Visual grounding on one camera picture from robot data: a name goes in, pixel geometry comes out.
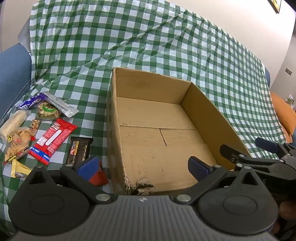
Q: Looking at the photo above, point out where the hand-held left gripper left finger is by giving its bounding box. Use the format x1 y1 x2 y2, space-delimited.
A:
17 156 114 205

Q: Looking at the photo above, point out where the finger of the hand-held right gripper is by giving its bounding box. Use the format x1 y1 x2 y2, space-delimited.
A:
220 144 295 174
255 137 296 161

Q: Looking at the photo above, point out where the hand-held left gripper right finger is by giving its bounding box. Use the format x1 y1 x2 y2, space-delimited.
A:
173 156 266 205

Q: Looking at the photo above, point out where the small red snack packet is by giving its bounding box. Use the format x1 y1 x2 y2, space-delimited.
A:
89 161 109 187

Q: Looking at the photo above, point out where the dark chocolate bar packet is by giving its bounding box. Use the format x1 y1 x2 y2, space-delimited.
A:
65 136 94 166

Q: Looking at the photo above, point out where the cardboard box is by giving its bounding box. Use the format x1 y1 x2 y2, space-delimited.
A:
106 67 252 195

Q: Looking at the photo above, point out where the large red snack packet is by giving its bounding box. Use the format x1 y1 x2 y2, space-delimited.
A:
28 118 78 166

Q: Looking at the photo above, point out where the silver snack packet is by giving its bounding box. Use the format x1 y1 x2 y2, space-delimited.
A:
43 91 79 118

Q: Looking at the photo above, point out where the small brown nut bar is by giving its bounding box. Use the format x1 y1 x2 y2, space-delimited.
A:
29 119 42 141

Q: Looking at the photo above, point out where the clear nut cluster packet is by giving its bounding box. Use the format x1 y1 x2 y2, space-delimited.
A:
35 101 63 121

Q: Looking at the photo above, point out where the yellow snack packet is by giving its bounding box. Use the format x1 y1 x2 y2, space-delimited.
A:
10 159 33 178

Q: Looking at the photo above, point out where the clear bag of round cookies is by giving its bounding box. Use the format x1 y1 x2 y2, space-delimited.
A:
3 127 32 165

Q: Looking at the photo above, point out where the purple snack packet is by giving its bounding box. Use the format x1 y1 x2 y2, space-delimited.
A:
17 93 50 110

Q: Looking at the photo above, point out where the puffed rice bar packet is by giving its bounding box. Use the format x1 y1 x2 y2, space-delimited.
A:
0 109 31 142

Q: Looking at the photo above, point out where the person's right forearm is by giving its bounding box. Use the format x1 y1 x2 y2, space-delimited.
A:
277 201 296 241

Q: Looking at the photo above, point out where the orange cushion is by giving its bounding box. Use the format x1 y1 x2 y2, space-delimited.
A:
270 91 296 144

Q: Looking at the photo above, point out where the blue sofa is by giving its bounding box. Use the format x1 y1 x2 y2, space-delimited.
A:
0 44 32 121

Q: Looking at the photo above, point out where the green checkered tablecloth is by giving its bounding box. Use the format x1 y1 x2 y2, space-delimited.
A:
0 0 290 235

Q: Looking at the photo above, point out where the grey cloth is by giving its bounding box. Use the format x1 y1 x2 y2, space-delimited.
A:
17 23 31 52

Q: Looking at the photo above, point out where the framed wall picture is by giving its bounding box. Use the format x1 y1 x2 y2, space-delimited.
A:
268 0 282 14

